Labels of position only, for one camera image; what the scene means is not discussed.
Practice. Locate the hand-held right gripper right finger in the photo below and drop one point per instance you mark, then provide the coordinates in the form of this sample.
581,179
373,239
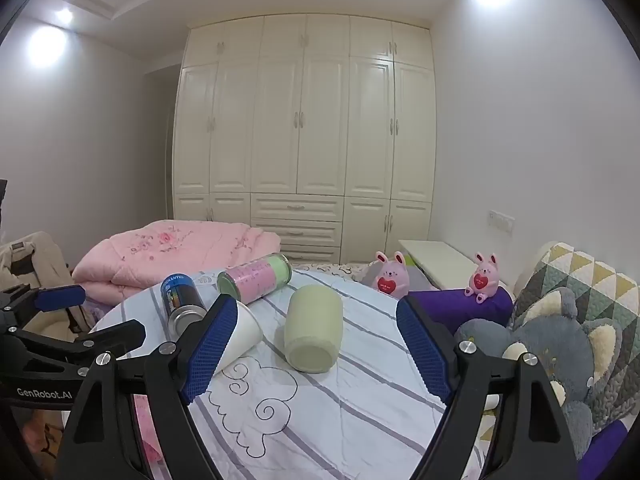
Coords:
425,352

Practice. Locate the light green cup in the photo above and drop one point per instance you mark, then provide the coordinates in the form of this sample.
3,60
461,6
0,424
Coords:
312,330

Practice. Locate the cream wardrobe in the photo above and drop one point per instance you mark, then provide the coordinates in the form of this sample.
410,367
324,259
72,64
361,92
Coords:
300,135

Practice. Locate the blue metal can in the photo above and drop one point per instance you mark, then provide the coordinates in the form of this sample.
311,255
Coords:
181,297

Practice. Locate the purple cloth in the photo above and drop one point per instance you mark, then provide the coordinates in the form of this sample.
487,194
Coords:
602,452

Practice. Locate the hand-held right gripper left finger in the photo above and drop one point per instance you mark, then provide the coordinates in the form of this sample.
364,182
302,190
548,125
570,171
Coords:
210,352

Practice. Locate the white paper cup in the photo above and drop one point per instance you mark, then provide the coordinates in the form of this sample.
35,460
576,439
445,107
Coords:
242,332

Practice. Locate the beige jacket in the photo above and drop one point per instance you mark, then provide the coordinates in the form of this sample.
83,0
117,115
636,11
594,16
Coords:
45,260

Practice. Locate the white striped bed sheet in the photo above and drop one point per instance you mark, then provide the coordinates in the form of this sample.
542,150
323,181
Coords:
350,410

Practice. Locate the pink floral quilt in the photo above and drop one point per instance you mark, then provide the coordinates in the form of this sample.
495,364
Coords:
150,255

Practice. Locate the white wall socket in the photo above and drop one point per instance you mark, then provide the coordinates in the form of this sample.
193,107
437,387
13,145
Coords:
501,220

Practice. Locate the purple cushion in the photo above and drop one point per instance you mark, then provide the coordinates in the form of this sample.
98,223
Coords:
462,310

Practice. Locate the pink bunny plush toy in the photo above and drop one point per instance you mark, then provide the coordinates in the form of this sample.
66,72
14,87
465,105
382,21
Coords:
484,277
390,275

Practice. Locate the pink and green can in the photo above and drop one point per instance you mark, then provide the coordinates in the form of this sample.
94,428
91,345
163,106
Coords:
255,277

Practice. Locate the white board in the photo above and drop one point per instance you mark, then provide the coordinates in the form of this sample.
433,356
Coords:
435,260

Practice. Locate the grey plush toy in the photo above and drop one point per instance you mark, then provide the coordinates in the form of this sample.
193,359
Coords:
550,345

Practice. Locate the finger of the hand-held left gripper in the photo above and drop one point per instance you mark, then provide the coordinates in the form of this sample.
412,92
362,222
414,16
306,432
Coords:
100,337
60,297

